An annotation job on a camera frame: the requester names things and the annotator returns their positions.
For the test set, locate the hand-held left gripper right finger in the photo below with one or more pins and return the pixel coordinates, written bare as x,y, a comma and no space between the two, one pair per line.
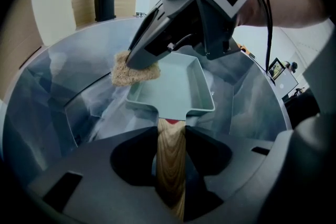
236,165

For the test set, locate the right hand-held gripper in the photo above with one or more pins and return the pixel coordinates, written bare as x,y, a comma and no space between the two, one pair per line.
210,8

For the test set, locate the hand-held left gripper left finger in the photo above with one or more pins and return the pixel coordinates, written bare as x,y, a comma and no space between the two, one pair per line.
99,191

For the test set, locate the beige scrubbing sponge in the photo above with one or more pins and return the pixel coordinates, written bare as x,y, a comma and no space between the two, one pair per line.
126,76

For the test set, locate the person's right forearm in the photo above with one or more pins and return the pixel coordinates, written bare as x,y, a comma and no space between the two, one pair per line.
294,2

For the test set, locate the silver sink knob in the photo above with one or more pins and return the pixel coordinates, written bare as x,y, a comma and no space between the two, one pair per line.
140,14

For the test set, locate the person's black clothing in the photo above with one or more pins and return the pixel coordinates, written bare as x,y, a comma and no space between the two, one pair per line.
302,110

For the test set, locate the grey laptop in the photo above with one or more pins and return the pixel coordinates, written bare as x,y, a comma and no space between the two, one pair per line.
284,84

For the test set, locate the wooden cart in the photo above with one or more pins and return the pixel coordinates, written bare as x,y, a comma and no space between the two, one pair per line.
248,51

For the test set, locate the black framed monitor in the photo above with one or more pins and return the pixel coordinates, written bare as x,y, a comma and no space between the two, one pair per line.
277,69

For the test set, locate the white soap bottle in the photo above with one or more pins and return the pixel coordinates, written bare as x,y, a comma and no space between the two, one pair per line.
52,0

